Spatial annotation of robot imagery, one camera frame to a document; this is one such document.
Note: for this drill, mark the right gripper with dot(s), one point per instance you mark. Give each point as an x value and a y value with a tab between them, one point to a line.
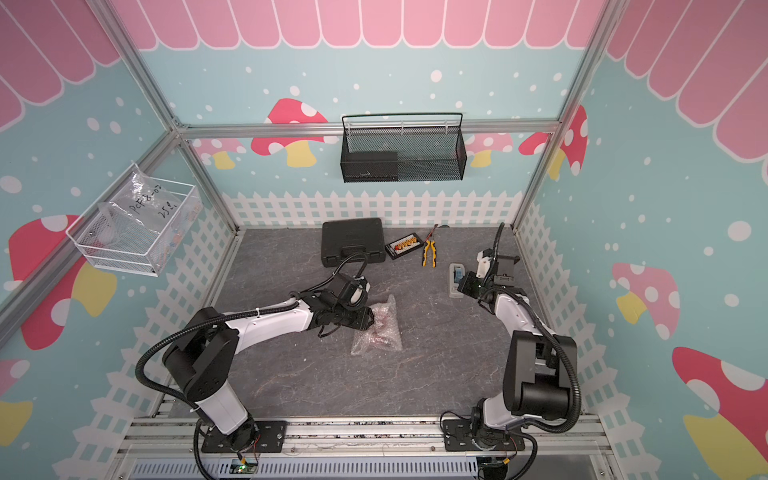
463	283

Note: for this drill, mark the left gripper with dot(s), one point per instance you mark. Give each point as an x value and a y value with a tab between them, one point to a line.
362	321

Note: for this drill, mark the clear bubble wrap sheet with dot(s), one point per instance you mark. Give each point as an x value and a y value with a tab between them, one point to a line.
385	314

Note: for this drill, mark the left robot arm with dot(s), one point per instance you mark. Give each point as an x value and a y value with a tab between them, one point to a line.
193	364

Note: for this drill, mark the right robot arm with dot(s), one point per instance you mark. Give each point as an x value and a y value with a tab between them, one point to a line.
540	387

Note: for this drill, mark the white tape dispenser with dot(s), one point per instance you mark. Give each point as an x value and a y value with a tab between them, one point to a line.
456	275

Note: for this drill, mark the black tray of connectors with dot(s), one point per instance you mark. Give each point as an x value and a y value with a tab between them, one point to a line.
402	246

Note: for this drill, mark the black plastic tool case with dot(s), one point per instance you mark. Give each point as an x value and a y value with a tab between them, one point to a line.
343	238

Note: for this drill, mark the red screwdriver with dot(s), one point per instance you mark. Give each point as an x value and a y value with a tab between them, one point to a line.
431	233

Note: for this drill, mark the black box in basket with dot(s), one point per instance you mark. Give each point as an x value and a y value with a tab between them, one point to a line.
369	166

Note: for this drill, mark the clear plastic bag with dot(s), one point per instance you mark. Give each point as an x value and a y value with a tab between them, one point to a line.
135	216

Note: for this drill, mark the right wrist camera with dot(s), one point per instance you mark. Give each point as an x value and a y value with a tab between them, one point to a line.
484	258

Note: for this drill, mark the yellow handled pliers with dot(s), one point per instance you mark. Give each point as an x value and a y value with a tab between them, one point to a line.
429	254

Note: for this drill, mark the black wire mesh basket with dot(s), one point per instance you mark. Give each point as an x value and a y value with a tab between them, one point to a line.
430	146

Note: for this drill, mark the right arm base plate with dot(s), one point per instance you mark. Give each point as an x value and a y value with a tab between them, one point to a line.
460	436

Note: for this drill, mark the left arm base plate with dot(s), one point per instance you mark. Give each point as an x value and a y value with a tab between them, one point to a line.
254	436

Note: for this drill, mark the white wire basket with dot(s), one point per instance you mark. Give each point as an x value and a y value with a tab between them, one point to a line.
82	233

